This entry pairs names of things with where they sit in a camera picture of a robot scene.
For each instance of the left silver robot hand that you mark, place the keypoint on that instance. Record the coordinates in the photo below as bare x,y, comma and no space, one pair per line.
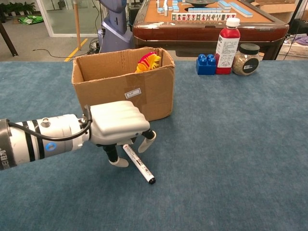
118,120

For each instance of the black white marker pen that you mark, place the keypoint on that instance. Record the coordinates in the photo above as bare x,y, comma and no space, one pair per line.
142,166

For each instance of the feather shuttlecock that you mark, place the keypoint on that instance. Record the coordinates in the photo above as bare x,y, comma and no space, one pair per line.
149,62

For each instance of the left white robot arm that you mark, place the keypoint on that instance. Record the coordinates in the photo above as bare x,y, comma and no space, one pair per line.
36,142

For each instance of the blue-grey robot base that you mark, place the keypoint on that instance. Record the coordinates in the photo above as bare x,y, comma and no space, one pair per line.
115,31

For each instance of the open cardboard box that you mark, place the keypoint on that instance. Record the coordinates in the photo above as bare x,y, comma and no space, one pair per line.
103,93

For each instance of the green plastic snack packets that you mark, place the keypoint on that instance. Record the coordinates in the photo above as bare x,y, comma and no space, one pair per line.
31,19

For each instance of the large brown cardboard carton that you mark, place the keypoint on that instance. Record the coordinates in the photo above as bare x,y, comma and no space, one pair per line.
276,9

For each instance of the white power strip with plugs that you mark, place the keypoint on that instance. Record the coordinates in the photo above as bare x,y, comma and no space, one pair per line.
94,45

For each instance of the blue building block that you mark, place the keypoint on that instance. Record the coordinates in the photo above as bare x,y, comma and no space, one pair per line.
204,68

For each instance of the wooden pole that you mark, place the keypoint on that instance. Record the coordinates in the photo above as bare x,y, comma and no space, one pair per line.
77,24

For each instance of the brown mahjong table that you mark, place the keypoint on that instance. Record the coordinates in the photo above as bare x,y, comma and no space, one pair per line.
192,33

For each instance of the scattered blue mahjong tiles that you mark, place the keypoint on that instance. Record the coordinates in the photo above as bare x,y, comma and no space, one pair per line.
166,7

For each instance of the blue table mat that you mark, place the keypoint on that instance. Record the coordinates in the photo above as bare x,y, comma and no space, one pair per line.
240,144

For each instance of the mahjong tile row faces showing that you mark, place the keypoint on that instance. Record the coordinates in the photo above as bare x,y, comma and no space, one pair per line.
192,16

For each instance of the red juice bottle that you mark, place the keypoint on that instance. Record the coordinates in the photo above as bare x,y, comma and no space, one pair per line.
227,45

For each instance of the black slanted table leg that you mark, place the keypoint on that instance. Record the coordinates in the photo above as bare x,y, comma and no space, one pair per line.
7,41

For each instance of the glass jar black lid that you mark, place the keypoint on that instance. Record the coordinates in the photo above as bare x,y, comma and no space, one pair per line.
245,65

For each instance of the mahjong tile row blue backs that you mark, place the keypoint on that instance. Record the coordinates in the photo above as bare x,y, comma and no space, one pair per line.
204,10
240,9

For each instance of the dark mahjong table centre disc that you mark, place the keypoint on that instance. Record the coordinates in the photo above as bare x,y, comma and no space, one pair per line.
199,2

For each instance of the potted green plants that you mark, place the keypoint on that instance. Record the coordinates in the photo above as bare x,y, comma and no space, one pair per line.
16,7

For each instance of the stacked blue mahjong tiles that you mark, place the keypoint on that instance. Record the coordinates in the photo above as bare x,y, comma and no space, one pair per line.
223,4

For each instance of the white plastic basket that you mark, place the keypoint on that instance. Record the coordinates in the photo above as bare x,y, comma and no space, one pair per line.
296,50

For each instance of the purple cloth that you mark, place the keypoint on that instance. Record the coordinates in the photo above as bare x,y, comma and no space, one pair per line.
302,39

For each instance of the black tripod stand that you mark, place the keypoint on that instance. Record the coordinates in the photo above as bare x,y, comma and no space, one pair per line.
294,12

